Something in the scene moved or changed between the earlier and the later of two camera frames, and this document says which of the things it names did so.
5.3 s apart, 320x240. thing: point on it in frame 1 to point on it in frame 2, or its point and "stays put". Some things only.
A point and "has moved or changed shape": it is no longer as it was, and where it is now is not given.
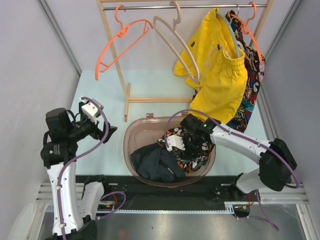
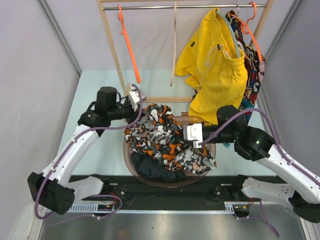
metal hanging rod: (185, 6) stays put
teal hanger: (228, 21) stays put
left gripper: (98, 133) to (134, 114)
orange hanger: (245, 28) stays put
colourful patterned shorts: (255, 63) stays put
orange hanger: (122, 30) to (123, 32)
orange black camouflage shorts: (191, 156) has moved or changed shape
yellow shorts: (211, 61) stays put
